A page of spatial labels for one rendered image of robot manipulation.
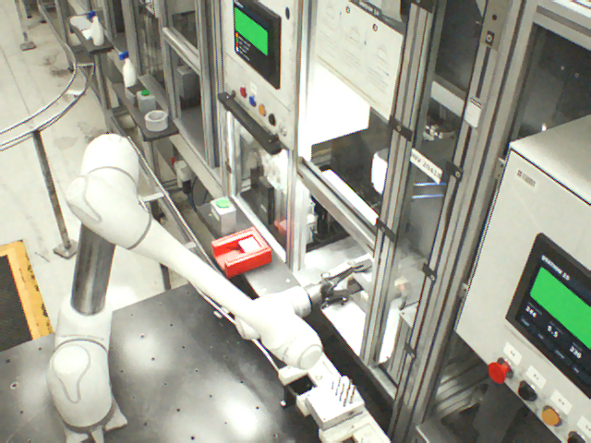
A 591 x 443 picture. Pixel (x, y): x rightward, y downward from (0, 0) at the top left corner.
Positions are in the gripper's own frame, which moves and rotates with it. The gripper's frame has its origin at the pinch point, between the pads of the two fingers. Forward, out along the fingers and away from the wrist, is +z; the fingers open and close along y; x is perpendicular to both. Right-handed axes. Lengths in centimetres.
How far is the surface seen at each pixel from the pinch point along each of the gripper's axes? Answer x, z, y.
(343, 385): -27.6, -24.7, -4.3
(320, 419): -31.4, -33.9, -8.1
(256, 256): 26.4, -22.3, -4.2
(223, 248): 36.2, -29.1, -6.0
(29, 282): 153, -92, -99
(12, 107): 346, -67, -100
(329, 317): -2.4, -12.9, -9.3
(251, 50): 38, -17, 59
